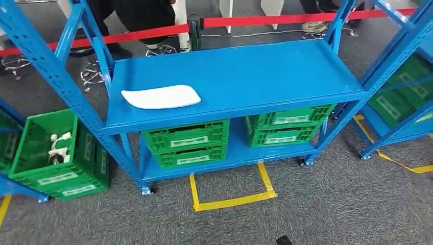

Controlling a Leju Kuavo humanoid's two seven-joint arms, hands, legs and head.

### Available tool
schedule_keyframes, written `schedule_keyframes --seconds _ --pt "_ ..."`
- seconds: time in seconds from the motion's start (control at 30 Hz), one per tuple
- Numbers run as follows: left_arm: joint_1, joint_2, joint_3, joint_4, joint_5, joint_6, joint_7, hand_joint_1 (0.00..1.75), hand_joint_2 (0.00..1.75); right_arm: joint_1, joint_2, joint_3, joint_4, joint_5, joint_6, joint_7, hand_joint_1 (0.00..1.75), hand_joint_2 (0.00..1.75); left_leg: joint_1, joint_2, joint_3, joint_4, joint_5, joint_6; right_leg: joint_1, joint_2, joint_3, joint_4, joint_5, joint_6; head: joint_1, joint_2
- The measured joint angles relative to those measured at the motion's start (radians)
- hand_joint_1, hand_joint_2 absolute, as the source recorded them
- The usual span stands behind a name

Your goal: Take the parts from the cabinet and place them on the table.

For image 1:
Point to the white plastic panel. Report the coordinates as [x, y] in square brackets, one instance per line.
[160, 97]

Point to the chrome stool base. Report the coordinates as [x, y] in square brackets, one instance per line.
[13, 64]
[162, 50]
[91, 76]
[314, 34]

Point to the white board panel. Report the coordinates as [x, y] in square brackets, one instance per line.
[272, 11]
[226, 15]

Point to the person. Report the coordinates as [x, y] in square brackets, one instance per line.
[179, 20]
[314, 26]
[142, 13]

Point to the red barrier belt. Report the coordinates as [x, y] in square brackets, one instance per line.
[270, 18]
[142, 33]

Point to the black robot foot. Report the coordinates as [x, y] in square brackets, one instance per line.
[284, 240]

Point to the white plastic car part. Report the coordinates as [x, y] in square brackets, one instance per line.
[61, 148]

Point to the black stanchion post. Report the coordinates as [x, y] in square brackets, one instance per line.
[194, 32]

